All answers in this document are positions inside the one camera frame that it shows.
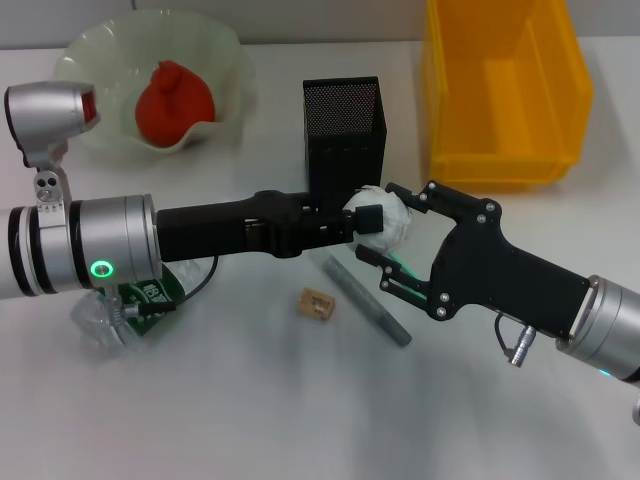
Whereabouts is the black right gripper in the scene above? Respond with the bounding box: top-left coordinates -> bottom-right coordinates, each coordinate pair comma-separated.
355,180 -> 592,342

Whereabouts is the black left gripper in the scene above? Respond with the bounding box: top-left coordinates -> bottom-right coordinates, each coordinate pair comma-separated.
156,189 -> 385,263

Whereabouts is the white paper ball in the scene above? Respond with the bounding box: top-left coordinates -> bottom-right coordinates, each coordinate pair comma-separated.
341,184 -> 416,254

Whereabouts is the clear green-label water bottle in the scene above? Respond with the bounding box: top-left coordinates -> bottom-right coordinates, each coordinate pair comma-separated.
69,258 -> 212,359

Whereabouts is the mint green utility knife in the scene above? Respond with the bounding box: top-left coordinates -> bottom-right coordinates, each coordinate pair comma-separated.
391,251 -> 427,302

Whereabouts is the black mesh pen holder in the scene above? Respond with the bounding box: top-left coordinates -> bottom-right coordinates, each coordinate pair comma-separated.
302,75 -> 387,214

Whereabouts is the grey pen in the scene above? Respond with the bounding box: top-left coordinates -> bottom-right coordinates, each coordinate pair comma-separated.
321,254 -> 414,348

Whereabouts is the tan wrapped eraser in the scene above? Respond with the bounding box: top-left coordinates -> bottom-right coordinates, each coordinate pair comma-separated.
294,286 -> 336,323

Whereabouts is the pale green glass fruit plate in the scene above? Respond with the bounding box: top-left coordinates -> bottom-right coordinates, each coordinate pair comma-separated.
53,11 -> 254,161

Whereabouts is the yellow plastic bin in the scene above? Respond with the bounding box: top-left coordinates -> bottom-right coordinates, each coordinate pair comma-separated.
422,0 -> 596,192

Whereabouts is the right gripper cable with plug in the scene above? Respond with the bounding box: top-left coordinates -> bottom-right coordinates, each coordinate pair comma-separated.
493,309 -> 539,369

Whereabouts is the gripper cable with plug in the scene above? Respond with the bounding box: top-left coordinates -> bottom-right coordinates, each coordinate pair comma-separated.
106,253 -> 219,327
493,309 -> 539,369

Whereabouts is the left gripper cable with plug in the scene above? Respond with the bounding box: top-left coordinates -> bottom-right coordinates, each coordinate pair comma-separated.
106,253 -> 219,327

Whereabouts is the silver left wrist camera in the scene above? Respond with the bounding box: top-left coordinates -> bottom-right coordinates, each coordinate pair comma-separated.
3,80 -> 102,217

